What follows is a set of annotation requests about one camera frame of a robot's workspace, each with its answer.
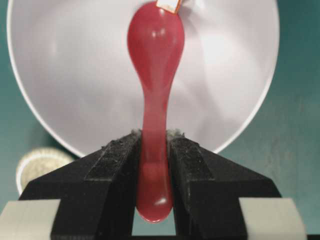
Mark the green table mat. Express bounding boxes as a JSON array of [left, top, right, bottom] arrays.
[[0, 0, 320, 235]]

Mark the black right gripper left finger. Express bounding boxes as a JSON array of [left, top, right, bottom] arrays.
[[0, 133, 140, 240]]

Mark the red plastic spoon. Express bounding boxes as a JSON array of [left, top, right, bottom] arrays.
[[127, 1, 185, 223]]

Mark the white round bowl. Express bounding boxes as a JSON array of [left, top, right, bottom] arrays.
[[6, 0, 280, 156]]

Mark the small red block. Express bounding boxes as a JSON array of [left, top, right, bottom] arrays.
[[156, 0, 182, 14]]

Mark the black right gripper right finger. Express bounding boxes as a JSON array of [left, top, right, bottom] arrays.
[[167, 132, 319, 240]]

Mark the round cork spoon holder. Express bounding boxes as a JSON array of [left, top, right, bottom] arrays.
[[15, 147, 74, 195]]

